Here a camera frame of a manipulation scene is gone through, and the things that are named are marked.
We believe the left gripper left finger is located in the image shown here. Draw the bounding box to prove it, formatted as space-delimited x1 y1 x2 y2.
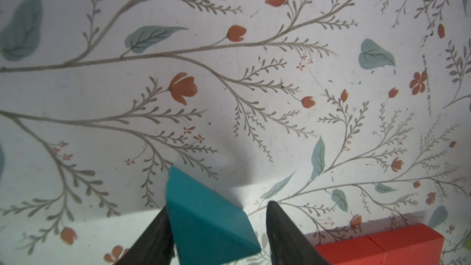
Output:
117 206 175 265

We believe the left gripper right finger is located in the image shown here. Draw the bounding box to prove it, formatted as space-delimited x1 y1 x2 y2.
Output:
266 201 329 265

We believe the teal triangular block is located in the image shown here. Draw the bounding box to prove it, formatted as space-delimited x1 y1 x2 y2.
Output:
166 167 261 265

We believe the red block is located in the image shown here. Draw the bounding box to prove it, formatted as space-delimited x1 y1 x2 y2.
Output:
315 237 385 265
369 224 445 265

